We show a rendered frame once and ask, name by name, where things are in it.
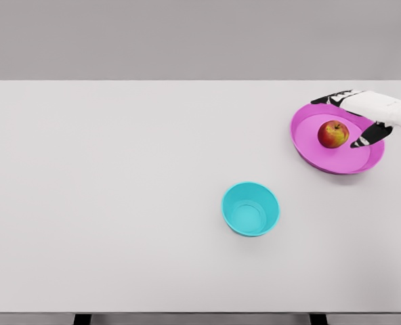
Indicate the blue bowl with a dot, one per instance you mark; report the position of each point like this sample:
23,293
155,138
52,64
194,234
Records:
250,210

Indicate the pink plate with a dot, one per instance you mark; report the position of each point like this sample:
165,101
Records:
336,159

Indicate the red yellow apple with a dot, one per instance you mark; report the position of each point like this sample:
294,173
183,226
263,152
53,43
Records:
333,134

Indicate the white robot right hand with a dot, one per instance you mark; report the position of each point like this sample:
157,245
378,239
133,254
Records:
370,103

